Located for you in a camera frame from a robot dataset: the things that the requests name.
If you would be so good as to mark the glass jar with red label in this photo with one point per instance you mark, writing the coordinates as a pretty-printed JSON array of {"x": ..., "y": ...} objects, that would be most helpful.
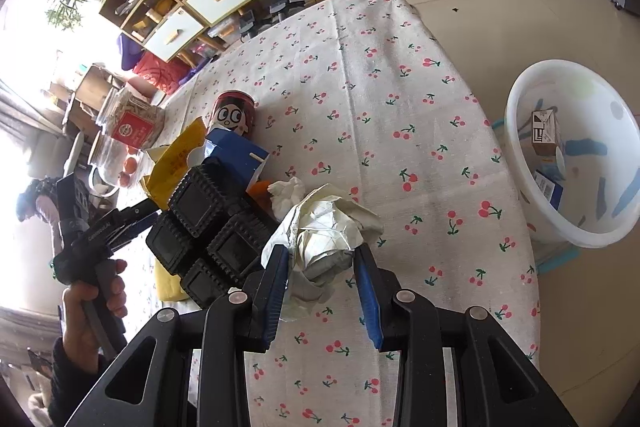
[{"x": 132, "y": 119}]

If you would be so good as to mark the small cardboard box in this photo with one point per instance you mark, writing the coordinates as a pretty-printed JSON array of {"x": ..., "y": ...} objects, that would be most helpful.
[{"x": 545, "y": 129}]

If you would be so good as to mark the person's left forearm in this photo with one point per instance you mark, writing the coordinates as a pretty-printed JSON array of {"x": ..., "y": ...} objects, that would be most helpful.
[{"x": 75, "y": 387}]

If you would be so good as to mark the red patterned bag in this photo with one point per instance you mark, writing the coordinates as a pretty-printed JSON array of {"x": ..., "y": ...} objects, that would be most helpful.
[{"x": 160, "y": 72}]

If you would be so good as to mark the yellow cloth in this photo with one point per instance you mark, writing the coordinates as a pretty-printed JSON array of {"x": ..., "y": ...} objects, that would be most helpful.
[{"x": 167, "y": 282}]

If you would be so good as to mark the clear glass jar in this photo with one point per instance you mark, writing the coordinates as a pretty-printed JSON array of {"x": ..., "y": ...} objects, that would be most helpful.
[{"x": 105, "y": 152}]

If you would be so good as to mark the brown cardboard box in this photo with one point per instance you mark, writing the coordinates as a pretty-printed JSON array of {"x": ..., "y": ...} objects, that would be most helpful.
[{"x": 95, "y": 89}]

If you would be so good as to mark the red cartoon drink can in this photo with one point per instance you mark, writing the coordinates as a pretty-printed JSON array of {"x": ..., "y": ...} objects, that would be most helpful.
[{"x": 232, "y": 114}]

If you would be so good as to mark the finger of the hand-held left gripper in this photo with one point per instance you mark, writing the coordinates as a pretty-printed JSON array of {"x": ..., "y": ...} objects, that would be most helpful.
[
  {"x": 137, "y": 209},
  {"x": 135, "y": 227}
]

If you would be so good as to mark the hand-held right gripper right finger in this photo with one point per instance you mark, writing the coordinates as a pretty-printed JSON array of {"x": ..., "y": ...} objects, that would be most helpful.
[{"x": 367, "y": 302}]

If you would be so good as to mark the cherry print tablecloth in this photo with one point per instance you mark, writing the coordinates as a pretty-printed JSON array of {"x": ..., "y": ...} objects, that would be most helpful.
[{"x": 375, "y": 107}]

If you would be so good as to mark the person's left hand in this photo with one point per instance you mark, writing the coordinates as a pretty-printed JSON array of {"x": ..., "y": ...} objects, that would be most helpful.
[{"x": 75, "y": 317}]

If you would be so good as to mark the white tissue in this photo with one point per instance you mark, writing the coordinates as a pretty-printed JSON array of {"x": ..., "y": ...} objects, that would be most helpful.
[{"x": 320, "y": 227}]

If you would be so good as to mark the yellow snack wrapper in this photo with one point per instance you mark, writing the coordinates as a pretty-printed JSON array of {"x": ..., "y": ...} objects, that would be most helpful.
[{"x": 172, "y": 162}]

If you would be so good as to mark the orange peel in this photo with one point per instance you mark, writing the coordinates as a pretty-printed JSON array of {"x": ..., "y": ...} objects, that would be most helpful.
[{"x": 257, "y": 193}]

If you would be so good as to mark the black plastic tray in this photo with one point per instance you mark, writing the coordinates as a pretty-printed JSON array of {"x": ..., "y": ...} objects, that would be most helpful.
[{"x": 210, "y": 217}]

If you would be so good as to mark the tangerine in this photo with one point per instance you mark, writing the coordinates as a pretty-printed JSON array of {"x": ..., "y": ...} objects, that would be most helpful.
[{"x": 129, "y": 164}]

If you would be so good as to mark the white plastic basin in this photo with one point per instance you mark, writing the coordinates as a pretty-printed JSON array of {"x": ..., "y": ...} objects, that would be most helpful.
[{"x": 615, "y": 217}]

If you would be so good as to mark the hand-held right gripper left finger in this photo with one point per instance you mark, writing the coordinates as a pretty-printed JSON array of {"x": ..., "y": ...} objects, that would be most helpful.
[{"x": 277, "y": 297}]

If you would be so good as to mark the blue paper carton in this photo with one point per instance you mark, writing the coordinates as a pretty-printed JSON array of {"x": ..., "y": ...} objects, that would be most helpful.
[{"x": 235, "y": 154}]

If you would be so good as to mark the small blue box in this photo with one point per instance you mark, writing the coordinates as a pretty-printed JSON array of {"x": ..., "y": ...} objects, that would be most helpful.
[{"x": 547, "y": 189}]

